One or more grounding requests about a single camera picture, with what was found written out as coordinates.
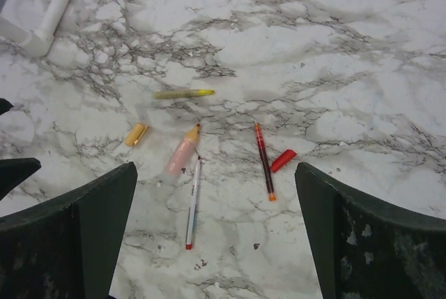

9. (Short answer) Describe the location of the white PVC pipe frame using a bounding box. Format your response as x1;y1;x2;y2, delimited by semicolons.
1;0;70;57

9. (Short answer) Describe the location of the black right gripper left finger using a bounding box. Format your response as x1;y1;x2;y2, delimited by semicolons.
1;162;137;298

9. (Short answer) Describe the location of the yellow highlighter pen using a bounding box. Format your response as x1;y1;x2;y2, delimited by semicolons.
153;89;215;100

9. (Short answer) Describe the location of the white red-tipped pen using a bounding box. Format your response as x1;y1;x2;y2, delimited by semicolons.
185;156;201;250

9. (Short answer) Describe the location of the red pen cap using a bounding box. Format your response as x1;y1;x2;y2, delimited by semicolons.
270;149;297;173

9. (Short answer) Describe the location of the orange-yellow marker cap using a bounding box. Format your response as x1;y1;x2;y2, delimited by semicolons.
124;122;148;147

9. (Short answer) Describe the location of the pink orange-tipped marker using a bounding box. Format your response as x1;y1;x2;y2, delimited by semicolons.
162;123;201;183

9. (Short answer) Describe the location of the red orange-ended pen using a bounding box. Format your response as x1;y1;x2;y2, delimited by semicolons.
254;122;276;201

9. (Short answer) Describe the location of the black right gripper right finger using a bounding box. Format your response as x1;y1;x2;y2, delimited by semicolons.
295;162;445;298

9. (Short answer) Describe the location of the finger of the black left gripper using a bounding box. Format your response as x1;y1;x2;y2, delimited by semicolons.
0;98;42;201

